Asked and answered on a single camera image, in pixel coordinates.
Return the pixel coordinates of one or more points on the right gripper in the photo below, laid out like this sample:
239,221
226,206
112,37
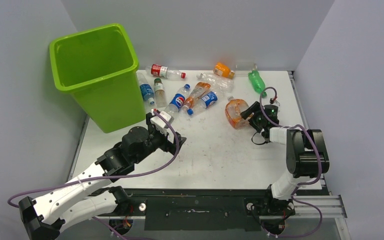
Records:
256,109

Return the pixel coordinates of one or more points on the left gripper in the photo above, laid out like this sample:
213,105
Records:
167,145

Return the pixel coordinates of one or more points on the crushed orange tea bottle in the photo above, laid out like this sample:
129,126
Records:
233,110

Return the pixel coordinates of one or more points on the green plastic bottle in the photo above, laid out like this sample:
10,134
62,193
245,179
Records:
257,82

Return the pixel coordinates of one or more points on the blue label blue cap bottle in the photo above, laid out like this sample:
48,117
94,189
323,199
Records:
204,103

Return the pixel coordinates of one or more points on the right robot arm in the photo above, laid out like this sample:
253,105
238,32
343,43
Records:
306,153

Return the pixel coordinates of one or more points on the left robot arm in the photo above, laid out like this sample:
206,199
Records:
47,216

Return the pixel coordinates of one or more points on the blue label bottle near bin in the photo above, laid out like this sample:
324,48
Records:
146,90

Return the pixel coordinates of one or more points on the green plastic bin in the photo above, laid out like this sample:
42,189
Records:
98,68

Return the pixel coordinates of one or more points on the pepsi bottle centre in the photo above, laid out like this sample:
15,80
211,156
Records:
178,100

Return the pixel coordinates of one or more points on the clear crushed bottle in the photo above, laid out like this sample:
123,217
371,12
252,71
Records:
225,84

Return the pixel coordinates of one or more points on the green cap white label bottle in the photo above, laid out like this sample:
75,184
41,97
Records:
159,93

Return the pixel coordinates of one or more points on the orange bottle at back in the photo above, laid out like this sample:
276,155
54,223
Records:
223,70

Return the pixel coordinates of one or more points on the orange label slim bottle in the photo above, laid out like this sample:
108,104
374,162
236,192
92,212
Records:
198,91

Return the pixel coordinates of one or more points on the red label clear bottle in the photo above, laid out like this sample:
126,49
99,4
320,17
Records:
165,72

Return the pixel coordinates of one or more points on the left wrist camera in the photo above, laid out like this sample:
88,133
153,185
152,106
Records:
161,120

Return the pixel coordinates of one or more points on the clear bottle at wall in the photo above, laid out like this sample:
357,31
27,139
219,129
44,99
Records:
245,65

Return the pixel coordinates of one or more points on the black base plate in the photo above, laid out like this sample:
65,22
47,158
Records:
201,209

